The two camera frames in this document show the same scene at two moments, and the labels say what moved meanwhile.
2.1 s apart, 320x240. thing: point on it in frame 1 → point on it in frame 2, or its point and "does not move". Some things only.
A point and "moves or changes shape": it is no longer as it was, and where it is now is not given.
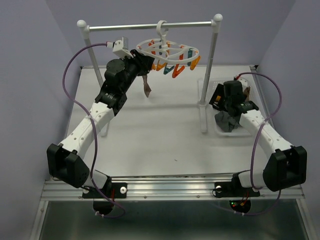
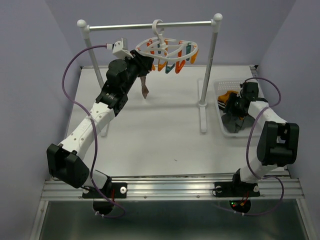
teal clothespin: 166,69 does not move
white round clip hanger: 166,51 moves or changes shape
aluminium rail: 167,187 does not move
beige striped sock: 146,87 moves or changes shape
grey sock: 225,123 moves or changes shape
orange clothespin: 176,72 moves or changes shape
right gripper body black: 219,91 → 234,105
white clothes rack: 204,105 does not move
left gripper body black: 135,64 does not move
